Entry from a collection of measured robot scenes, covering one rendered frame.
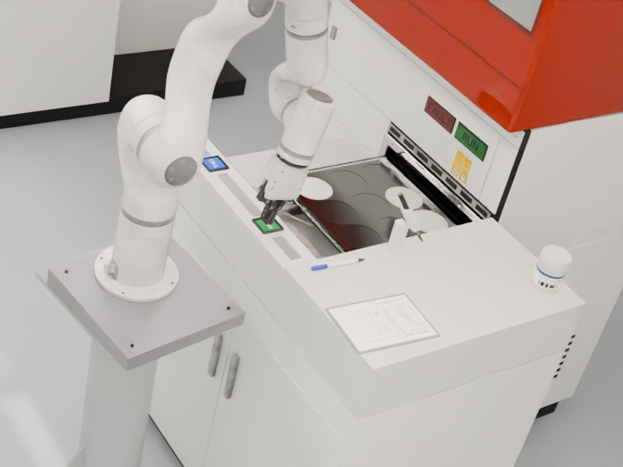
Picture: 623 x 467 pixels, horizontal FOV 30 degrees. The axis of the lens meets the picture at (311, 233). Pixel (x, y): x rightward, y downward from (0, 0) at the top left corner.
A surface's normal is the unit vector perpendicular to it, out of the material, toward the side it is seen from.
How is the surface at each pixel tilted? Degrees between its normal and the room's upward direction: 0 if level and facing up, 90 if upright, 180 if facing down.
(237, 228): 90
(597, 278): 90
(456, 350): 90
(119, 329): 2
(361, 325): 0
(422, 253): 0
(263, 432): 90
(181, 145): 65
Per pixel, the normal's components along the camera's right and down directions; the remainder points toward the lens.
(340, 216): 0.20, -0.79
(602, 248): 0.53, 0.58
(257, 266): -0.82, 0.18
